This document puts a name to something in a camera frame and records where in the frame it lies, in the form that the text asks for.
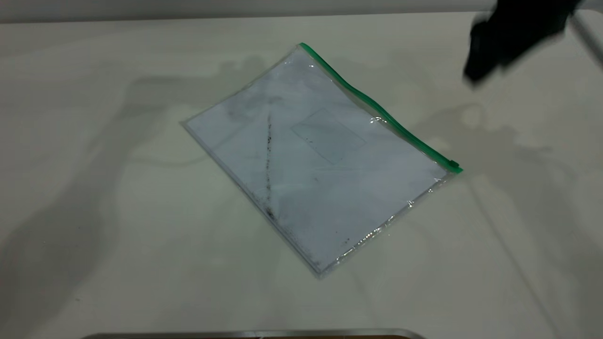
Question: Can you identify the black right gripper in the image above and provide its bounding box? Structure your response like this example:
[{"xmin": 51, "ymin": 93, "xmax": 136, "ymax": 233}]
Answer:
[{"xmin": 464, "ymin": 0, "xmax": 583, "ymax": 86}]

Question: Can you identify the clear plastic zipper bag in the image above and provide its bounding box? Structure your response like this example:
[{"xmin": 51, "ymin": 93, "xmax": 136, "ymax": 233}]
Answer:
[{"xmin": 181, "ymin": 42, "xmax": 464, "ymax": 278}]

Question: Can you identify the grey metal rim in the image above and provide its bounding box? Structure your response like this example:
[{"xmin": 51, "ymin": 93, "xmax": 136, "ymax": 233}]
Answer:
[{"xmin": 80, "ymin": 328, "xmax": 427, "ymax": 339}]

